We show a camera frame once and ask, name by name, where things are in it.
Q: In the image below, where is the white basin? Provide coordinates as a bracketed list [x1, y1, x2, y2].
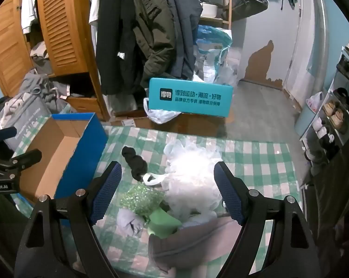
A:
[200, 2, 220, 18]

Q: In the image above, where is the clear plastic bag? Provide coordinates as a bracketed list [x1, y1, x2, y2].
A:
[192, 41, 241, 87]

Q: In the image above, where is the olive green jacket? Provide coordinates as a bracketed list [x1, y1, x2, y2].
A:
[133, 0, 176, 80]

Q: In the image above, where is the pale grey sock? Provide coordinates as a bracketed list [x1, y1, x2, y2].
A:
[116, 208, 147, 236]

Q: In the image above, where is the small white plastic bag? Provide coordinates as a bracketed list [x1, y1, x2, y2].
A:
[306, 91, 324, 112]

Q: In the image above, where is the grey-brown cloth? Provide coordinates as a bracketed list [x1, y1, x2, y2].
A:
[148, 216, 244, 275]

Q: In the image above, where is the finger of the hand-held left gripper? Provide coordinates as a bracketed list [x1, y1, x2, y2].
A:
[0, 126, 18, 141]
[0, 148, 42, 177]

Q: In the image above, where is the green checkered tablecloth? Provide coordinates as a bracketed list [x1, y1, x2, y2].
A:
[11, 116, 304, 278]

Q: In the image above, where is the grey-blue jacket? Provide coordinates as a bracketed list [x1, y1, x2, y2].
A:
[160, 0, 203, 79]

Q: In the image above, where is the blue plastic bag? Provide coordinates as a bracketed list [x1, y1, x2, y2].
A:
[196, 25, 233, 53]

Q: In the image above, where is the black jacket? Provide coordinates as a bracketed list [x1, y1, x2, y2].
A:
[96, 0, 147, 95]

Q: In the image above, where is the shoe rack with shoes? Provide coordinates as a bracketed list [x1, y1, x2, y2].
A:
[305, 39, 349, 163]

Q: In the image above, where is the light green cloth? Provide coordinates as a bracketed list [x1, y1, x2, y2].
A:
[147, 208, 182, 236]

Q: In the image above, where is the wooden louvered wardrobe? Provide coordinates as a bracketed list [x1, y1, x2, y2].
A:
[0, 0, 111, 122]

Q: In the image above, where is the flat cardboard box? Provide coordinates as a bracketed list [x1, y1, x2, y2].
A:
[109, 110, 154, 128]

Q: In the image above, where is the green bubble wrap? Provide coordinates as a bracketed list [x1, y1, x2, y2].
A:
[119, 184, 165, 218]

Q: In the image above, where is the grey hoodie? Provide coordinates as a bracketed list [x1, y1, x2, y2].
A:
[19, 69, 71, 105]

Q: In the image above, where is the white door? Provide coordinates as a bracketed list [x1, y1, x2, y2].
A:
[284, 0, 328, 93]

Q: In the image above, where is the black sock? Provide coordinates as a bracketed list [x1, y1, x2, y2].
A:
[121, 146, 148, 182]

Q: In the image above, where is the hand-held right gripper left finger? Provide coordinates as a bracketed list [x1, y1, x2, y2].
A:
[15, 161, 123, 278]

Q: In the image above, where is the metal shoe rack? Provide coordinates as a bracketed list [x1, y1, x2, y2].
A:
[294, 39, 349, 163]

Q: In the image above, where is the blue cardboard box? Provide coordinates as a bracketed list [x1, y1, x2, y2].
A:
[11, 112, 108, 226]

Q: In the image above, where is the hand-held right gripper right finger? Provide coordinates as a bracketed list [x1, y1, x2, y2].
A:
[213, 161, 321, 278]

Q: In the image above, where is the teal printed box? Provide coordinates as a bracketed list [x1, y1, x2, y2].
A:
[148, 78, 234, 118]

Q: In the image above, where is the white hanging shirt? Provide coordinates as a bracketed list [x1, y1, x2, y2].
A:
[81, 0, 108, 26]
[20, 0, 37, 35]

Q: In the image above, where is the brown cardboard box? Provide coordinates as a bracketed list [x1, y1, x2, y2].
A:
[113, 108, 230, 138]

